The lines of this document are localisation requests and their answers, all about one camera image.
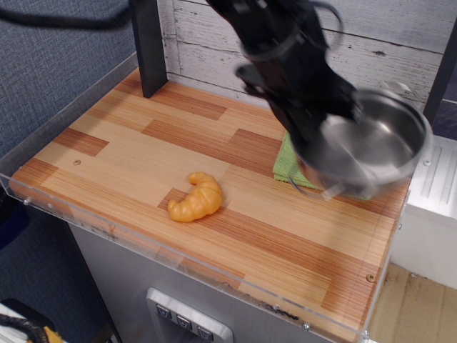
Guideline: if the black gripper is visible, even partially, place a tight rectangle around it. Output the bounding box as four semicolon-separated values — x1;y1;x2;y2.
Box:
236;42;362;144

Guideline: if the stainless steel pot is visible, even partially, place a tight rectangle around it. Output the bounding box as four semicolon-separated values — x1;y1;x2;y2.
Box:
290;88;433;200

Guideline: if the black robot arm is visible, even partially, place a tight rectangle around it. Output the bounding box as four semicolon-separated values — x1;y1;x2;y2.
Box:
209;1;361;142

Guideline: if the green folded cloth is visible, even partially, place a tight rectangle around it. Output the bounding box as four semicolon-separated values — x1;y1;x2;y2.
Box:
273;130;374;201

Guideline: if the orange plastic croissant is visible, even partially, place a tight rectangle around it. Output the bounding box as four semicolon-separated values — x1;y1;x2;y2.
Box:
167;171;222;222

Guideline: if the clear acrylic table guard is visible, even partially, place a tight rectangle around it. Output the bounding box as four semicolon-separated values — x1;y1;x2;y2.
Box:
1;57;408;342

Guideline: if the white ridged appliance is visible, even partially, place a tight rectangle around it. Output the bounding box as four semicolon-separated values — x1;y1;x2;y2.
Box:
391;136;456;289

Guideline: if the silver control panel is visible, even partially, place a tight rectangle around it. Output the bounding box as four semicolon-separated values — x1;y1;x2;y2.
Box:
146;288;233;343

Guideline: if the yellow object bottom left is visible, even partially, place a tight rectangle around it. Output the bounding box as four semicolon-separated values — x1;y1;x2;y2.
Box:
37;327;64;343

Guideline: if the black vertical post left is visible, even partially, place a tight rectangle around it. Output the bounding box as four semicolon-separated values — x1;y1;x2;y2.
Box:
129;0;168;98

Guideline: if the black vertical post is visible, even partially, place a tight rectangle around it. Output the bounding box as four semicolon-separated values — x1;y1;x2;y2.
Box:
423;14;456;124
129;0;168;98

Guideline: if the black vertical post right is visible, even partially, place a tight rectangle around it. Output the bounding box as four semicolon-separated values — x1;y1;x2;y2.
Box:
423;14;456;124

